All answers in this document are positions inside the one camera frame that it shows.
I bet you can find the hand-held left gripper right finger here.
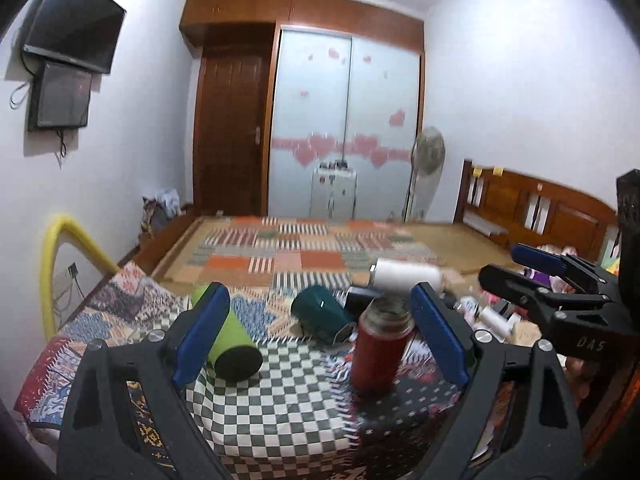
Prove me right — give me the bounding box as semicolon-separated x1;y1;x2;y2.
409;282;585;480

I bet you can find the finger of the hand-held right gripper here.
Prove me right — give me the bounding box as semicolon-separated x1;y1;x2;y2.
511;243;622;288
478;263;611;322

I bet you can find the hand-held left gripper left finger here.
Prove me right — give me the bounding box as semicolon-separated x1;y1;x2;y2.
56;282;236;480

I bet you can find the lime green cup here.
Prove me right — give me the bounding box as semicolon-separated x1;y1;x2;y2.
191;282;264;381

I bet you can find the dark teal cup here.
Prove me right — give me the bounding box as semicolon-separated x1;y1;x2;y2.
291;285;357;347

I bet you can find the white cup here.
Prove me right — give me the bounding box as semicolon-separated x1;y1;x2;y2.
369;258;444;295

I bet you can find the small black cup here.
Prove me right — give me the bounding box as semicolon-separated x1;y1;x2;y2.
345;285;384;319

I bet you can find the small white bottle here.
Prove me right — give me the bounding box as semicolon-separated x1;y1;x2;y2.
477;307;513;338

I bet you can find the wooden bed headboard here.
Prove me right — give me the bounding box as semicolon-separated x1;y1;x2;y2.
454;158;619;266

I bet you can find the red thermos bottle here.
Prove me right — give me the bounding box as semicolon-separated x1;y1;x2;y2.
350;296;416;394

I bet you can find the woven bed mat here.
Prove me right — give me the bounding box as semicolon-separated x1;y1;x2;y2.
152;216;523;288

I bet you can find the blue red patterned quilt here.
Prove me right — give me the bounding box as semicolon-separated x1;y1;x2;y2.
14;260;301;480

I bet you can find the green white checkered cloth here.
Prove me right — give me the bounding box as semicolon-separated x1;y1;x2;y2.
184;334;362;459

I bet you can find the patchwork blanket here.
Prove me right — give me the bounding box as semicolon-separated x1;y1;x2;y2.
187;216;443;293

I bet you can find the pile of clothes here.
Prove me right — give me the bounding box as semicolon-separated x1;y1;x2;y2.
141;187;185;235

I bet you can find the white standing fan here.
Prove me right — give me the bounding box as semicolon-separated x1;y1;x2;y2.
402;126;446;222

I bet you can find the yellow curved tube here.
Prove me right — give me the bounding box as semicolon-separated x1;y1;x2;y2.
41;214;121;342

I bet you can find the small white cabinet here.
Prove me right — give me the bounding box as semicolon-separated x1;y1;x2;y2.
310;166;359;221

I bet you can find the brown wooden door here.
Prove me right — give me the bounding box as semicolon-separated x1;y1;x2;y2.
194;45;277;217

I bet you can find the wooden wardrobe with sliding doors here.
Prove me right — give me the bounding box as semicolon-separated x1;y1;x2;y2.
180;0;426;222

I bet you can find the small black wall monitor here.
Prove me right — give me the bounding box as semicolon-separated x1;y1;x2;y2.
27;60;94;133

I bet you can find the black wall television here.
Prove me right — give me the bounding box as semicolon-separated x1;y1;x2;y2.
22;0;127;75

